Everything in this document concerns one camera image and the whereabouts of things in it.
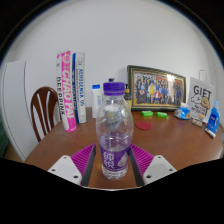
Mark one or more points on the dark wooden chair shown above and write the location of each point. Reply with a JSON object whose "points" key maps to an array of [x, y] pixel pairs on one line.
{"points": [[37, 110]]}

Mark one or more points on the small orange-topped box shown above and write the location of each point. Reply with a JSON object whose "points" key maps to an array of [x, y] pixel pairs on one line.
{"points": [[201, 117]]}

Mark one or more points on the small brown snack pack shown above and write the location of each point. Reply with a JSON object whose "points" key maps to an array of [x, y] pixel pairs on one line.
{"points": [[196, 122]]}

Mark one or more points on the flat round red coaster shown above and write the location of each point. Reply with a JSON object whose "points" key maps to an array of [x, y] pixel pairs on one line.
{"points": [[144, 125]]}

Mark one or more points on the clear purple-capped water bottle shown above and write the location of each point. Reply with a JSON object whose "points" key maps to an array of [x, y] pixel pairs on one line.
{"points": [[114, 146]]}

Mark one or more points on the framed group photo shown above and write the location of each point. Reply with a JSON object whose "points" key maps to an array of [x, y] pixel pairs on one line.
{"points": [[156, 88]]}

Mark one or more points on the blue detergent bottle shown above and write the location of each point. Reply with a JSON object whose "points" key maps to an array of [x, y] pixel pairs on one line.
{"points": [[213, 120]]}

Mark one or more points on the white blue-capped bottle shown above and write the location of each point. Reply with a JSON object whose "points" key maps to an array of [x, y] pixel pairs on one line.
{"points": [[96, 100]]}

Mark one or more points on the white green shuttlecock tube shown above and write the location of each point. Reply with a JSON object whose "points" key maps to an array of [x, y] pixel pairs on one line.
{"points": [[80, 90]]}

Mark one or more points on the white board panel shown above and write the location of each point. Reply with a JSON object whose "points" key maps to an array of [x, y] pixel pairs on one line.
{"points": [[15, 106]]}

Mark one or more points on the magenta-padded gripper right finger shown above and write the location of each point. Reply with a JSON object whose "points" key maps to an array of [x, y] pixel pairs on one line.
{"points": [[143, 160]]}

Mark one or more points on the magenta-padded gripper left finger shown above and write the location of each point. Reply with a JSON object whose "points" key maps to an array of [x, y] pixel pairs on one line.
{"points": [[83, 160]]}

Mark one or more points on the pink shuttlecock tube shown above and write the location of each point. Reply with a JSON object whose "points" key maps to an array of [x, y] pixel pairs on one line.
{"points": [[66, 93]]}

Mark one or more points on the white paper gift bag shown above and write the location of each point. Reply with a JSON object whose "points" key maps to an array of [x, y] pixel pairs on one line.
{"points": [[200, 95]]}

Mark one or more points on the white remote control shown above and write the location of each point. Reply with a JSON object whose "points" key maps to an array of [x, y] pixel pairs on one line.
{"points": [[210, 133]]}

